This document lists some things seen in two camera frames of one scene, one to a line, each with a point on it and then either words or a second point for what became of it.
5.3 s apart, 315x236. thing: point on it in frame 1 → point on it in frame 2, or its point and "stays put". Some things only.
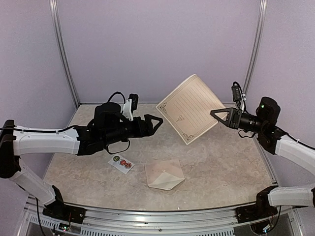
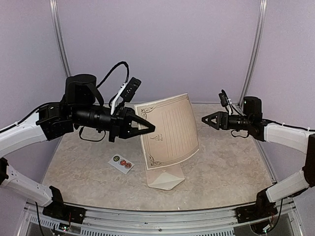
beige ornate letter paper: [188, 110] → [175, 135]
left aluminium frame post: [54, 12] stays put
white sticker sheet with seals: [121, 163] stays put
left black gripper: [149, 131] stays put
